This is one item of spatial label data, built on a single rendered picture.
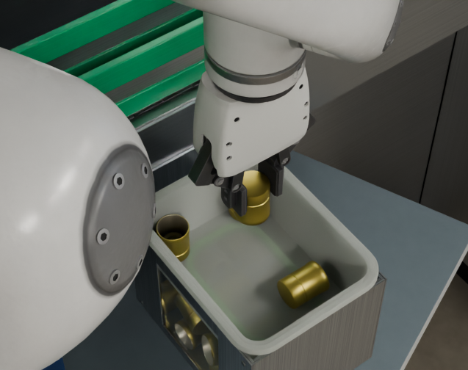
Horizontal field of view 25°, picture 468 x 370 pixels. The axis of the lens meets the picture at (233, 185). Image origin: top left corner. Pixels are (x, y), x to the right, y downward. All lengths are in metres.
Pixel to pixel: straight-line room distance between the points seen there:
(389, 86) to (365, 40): 1.10
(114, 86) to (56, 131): 0.73
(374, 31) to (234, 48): 0.13
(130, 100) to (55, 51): 0.09
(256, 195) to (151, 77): 0.20
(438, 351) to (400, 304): 0.86
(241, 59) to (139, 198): 0.45
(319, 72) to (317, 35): 0.57
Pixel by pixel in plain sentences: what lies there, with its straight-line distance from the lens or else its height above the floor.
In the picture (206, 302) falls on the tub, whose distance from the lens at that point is 1.05.
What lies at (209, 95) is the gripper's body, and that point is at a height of 1.25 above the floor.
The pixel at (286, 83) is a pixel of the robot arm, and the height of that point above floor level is 1.27.
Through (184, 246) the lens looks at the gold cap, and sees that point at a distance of 1.14.
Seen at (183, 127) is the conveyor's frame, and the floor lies 1.02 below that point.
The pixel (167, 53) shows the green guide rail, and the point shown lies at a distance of 1.12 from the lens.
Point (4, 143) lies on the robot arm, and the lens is 0.37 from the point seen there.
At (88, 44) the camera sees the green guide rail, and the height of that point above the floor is 1.10.
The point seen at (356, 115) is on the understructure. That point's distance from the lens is 1.84.
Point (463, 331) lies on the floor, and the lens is 2.26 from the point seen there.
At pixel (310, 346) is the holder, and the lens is 1.08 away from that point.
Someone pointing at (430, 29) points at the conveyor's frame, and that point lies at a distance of 1.40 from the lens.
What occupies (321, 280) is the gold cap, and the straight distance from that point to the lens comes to 1.11.
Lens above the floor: 1.89
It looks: 51 degrees down
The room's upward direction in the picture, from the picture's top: straight up
